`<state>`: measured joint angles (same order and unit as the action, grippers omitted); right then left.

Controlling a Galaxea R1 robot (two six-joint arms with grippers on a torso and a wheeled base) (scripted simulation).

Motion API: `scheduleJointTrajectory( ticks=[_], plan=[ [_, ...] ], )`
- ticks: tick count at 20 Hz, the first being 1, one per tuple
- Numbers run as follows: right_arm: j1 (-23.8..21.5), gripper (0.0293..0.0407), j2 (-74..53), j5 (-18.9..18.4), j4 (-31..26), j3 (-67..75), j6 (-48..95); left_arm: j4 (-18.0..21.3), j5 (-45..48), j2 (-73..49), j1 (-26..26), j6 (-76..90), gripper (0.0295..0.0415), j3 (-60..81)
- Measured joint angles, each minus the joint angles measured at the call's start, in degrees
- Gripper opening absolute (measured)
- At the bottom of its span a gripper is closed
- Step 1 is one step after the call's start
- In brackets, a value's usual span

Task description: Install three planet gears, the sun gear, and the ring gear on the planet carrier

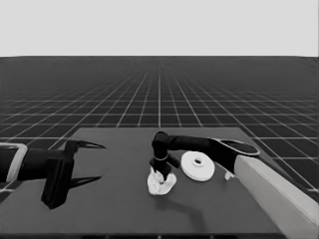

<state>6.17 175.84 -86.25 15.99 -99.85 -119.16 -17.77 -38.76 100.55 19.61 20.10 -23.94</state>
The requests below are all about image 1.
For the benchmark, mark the large thick white disc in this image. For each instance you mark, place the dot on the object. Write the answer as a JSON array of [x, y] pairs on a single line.
[[192, 172]]

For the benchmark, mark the white round carrier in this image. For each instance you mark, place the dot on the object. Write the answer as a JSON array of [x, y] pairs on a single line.
[[165, 191]]

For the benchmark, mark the small white T-shaped piece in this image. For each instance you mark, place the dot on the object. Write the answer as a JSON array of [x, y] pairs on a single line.
[[227, 175]]

